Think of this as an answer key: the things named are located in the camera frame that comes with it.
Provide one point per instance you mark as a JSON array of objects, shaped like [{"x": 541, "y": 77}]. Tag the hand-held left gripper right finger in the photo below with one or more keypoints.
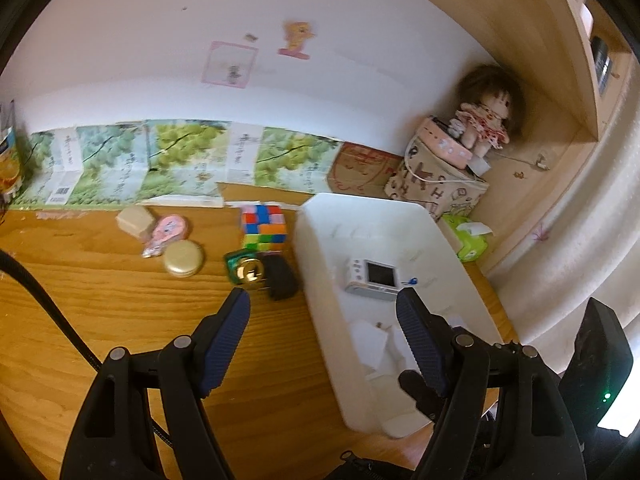
[{"x": 420, "y": 345}]

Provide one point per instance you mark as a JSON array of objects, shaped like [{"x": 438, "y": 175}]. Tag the green box with gold disc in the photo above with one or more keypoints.
[{"x": 245, "y": 269}]

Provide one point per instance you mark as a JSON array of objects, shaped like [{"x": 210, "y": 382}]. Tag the small metal wall hook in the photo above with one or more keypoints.
[{"x": 541, "y": 161}]

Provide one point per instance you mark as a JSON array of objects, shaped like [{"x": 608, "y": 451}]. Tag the pink correction tape dispenser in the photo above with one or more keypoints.
[{"x": 167, "y": 232}]

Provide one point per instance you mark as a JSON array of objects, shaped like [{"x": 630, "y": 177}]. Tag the brown haired rag doll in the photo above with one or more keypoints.
[{"x": 487, "y": 110}]

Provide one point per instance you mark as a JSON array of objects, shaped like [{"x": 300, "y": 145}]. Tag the black charger plug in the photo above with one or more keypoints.
[{"x": 281, "y": 277}]

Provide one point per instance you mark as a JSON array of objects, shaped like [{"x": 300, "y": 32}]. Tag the wooden bookshelf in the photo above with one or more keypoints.
[{"x": 530, "y": 35}]

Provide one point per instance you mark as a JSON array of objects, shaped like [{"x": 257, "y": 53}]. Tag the white compact camera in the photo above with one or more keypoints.
[{"x": 372, "y": 280}]

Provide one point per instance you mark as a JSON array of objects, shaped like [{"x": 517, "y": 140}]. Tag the brown printed cardboard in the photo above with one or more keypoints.
[{"x": 362, "y": 167}]

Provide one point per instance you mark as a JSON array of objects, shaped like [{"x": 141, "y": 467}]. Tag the letter print fabric bag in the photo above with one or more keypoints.
[{"x": 440, "y": 192}]

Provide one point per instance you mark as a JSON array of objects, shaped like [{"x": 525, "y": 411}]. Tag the beige soap block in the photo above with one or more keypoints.
[{"x": 134, "y": 221}]

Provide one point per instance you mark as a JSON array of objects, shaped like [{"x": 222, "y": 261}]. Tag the grape-print boxes row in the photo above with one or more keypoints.
[{"x": 175, "y": 155}]

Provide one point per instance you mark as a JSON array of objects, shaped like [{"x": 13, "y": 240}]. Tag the pink dotted box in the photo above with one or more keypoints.
[{"x": 440, "y": 140}]

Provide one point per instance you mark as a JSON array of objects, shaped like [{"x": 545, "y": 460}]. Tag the round gold tin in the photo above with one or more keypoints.
[{"x": 183, "y": 259}]

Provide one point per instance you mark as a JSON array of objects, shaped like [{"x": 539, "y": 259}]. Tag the green tissue pack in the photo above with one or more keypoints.
[{"x": 470, "y": 245}]

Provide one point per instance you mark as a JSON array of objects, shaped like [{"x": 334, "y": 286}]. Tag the black device on shelf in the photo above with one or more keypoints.
[{"x": 601, "y": 62}]

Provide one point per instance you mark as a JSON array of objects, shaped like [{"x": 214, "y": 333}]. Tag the yellow snack packet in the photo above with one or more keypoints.
[{"x": 9, "y": 160}]

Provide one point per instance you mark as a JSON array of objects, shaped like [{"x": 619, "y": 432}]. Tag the yellow bear wall sticker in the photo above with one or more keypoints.
[{"x": 296, "y": 37}]

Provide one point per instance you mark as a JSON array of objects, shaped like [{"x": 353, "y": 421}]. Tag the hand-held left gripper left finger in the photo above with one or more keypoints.
[{"x": 225, "y": 345}]

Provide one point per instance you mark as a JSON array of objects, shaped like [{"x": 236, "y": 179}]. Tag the small white block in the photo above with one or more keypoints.
[{"x": 478, "y": 166}]

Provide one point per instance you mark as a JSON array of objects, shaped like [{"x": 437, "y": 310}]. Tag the pale curtain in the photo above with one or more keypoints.
[{"x": 575, "y": 260}]

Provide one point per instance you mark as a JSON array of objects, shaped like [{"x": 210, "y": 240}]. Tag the multicoloured puzzle cube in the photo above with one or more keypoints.
[{"x": 264, "y": 227}]

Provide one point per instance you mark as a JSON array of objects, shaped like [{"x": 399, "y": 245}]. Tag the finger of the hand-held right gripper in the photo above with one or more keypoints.
[{"x": 417, "y": 390}]

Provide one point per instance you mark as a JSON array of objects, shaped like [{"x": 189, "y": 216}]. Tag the pink square wall note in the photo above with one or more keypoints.
[{"x": 230, "y": 65}]

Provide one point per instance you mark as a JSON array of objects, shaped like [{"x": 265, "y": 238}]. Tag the white plastic tray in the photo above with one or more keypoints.
[{"x": 360, "y": 230}]

